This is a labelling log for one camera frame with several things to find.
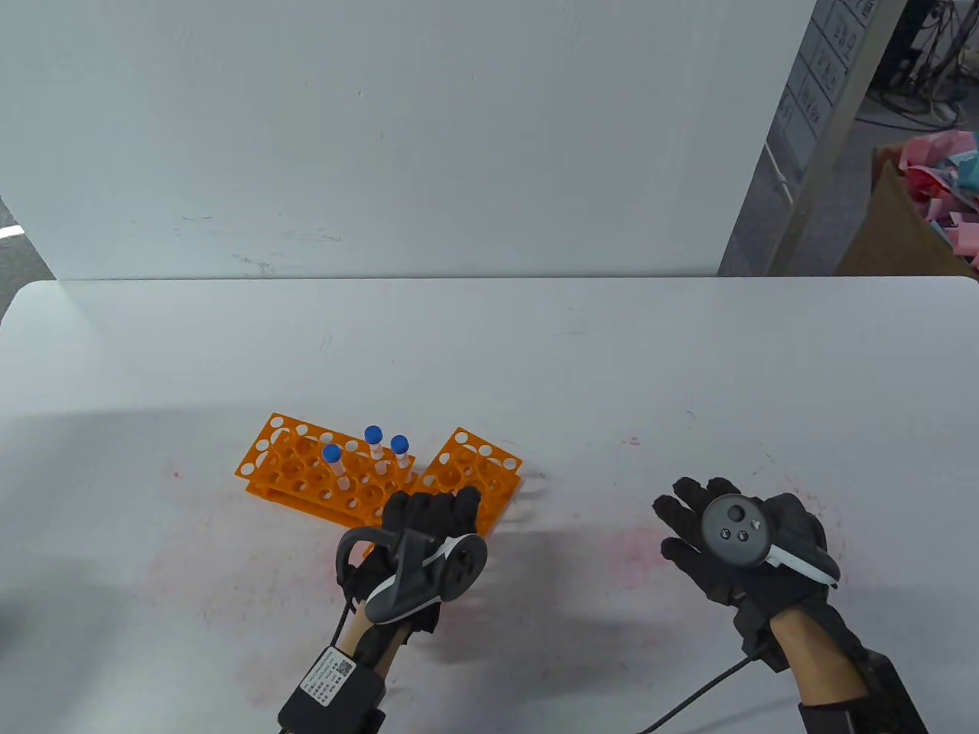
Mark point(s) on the black wrist box white label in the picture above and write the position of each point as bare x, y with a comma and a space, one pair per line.
329, 680

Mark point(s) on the person's left hand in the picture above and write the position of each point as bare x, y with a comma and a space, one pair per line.
428, 512

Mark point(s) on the pile of pink paper scraps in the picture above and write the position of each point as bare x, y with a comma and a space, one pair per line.
937, 153

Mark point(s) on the person's right forearm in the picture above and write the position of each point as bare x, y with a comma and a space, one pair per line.
818, 657

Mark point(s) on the person's left forearm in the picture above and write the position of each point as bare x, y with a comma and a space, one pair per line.
359, 631

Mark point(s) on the person's right hand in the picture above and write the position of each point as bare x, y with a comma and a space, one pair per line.
692, 501

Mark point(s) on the grey metal pillar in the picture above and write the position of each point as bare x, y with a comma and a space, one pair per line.
847, 115

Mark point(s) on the dark grey hand controller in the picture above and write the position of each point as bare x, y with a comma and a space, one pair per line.
733, 531
463, 567

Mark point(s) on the brown cardboard box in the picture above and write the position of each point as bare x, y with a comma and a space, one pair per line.
887, 229

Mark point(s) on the orange test tube rack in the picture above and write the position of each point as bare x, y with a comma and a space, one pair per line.
291, 459
474, 470

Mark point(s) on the white backdrop board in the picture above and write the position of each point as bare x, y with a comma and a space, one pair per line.
382, 138

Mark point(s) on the blue-capped clear test tube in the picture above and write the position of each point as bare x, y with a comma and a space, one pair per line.
331, 454
399, 443
373, 434

